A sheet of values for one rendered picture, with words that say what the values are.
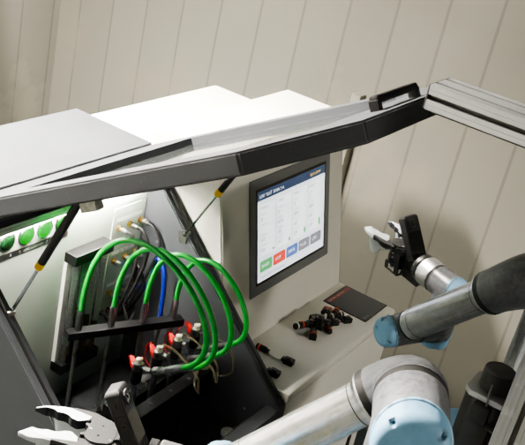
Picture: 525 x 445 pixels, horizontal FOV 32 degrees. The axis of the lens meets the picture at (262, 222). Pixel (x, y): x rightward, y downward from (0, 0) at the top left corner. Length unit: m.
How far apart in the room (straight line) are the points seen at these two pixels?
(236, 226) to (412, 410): 1.28
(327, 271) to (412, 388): 1.70
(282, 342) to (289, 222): 0.36
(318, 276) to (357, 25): 1.16
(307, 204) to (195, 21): 1.53
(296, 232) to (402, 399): 1.51
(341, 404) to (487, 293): 0.54
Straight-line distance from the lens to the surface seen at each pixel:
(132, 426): 1.46
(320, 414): 1.52
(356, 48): 3.72
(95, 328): 2.40
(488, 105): 1.55
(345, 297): 3.04
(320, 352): 2.73
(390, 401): 1.36
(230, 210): 2.47
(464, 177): 3.61
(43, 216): 2.17
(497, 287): 1.92
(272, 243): 2.68
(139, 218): 2.52
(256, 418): 2.45
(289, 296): 2.84
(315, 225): 2.90
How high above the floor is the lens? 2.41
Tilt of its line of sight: 25 degrees down
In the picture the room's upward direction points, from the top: 13 degrees clockwise
